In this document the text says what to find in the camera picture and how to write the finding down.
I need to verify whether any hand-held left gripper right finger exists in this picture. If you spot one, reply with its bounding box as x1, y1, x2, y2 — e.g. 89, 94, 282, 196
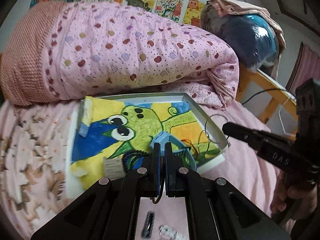
165, 142, 292, 240

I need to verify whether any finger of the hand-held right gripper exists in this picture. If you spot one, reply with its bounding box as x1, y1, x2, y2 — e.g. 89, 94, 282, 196
222, 122, 265, 155

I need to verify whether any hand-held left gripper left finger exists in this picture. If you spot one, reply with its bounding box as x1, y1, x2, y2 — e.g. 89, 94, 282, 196
30, 142, 165, 240

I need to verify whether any blue smartwatch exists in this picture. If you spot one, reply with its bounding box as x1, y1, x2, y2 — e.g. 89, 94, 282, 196
149, 131, 198, 171

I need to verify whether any red string bracelet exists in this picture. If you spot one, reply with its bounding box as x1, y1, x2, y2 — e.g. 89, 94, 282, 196
180, 138, 201, 161

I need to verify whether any framed cartoon frog painting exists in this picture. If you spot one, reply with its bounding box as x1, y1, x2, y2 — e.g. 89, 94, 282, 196
67, 92, 231, 197

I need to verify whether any black hair clip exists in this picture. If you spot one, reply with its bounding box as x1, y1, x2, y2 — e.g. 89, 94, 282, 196
141, 210, 157, 238

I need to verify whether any clear beaded hair clip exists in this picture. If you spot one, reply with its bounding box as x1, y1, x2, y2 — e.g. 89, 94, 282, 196
159, 224, 188, 240

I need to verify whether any person's right hand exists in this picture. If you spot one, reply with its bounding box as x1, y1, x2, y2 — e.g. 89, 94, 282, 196
271, 171, 318, 222

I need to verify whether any wooden chair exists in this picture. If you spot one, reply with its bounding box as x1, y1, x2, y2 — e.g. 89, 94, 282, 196
235, 62, 299, 125

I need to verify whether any frog crayon drawing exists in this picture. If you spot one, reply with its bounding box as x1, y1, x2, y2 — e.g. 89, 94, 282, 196
71, 96, 222, 190

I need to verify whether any pink curtain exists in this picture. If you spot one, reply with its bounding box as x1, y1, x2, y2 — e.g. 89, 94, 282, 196
286, 42, 320, 96

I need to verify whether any plastic bag of blue clothes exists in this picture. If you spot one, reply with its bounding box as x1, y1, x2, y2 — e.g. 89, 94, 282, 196
201, 5, 280, 71

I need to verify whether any pink apple-print rolled quilt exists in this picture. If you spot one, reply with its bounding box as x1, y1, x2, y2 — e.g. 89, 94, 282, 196
0, 0, 240, 109

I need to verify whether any pink floral bed sheet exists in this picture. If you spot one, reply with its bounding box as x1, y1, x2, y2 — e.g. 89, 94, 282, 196
0, 97, 284, 240

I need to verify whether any white cable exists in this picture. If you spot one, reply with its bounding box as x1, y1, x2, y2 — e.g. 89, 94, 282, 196
277, 96, 298, 137

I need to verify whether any black cable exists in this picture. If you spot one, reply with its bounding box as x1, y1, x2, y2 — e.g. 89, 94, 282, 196
241, 88, 296, 105

